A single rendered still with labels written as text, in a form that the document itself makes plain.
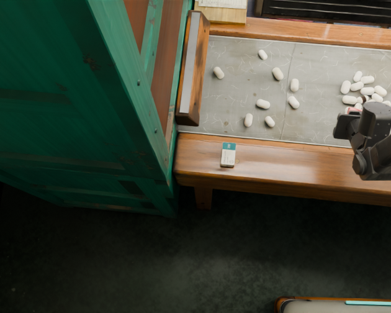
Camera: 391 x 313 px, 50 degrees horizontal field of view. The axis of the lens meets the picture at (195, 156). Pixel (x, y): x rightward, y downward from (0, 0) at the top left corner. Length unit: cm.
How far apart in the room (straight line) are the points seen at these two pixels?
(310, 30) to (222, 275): 105
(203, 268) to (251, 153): 83
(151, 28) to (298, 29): 68
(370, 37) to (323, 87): 19
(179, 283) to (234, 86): 94
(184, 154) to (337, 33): 55
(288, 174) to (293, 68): 32
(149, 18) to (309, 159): 62
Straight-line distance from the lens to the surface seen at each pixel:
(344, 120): 104
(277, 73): 119
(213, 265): 182
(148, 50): 63
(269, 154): 110
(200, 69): 110
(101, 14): 39
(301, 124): 117
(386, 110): 94
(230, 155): 107
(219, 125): 114
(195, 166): 108
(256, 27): 125
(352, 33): 130
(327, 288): 189
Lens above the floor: 181
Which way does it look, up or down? 75 degrees down
